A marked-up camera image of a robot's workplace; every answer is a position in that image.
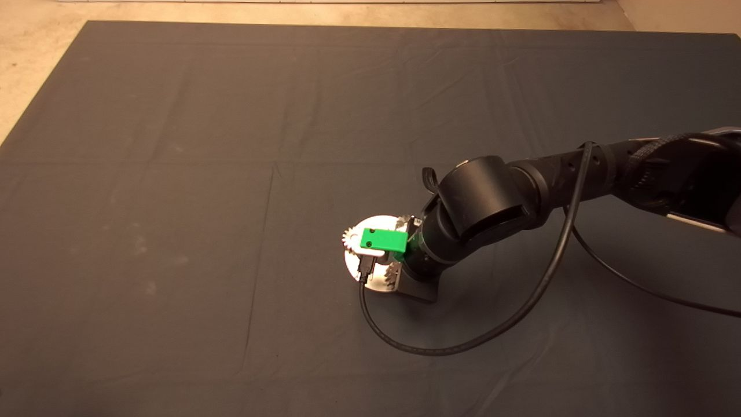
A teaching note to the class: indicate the round metal carrier plate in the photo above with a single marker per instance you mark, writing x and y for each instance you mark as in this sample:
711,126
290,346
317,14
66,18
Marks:
376,223

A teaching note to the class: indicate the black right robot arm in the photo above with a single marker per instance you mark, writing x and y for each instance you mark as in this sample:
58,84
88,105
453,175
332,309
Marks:
480,197

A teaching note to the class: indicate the dark grey table cloth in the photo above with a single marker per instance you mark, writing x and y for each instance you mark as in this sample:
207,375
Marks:
231,116

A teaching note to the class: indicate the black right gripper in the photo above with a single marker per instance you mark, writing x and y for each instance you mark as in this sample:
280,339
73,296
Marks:
419,288

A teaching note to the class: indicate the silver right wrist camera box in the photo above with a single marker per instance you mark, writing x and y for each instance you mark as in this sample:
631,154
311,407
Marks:
370,252

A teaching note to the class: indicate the green right camera mount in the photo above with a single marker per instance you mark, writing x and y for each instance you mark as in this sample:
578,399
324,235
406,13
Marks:
385,239

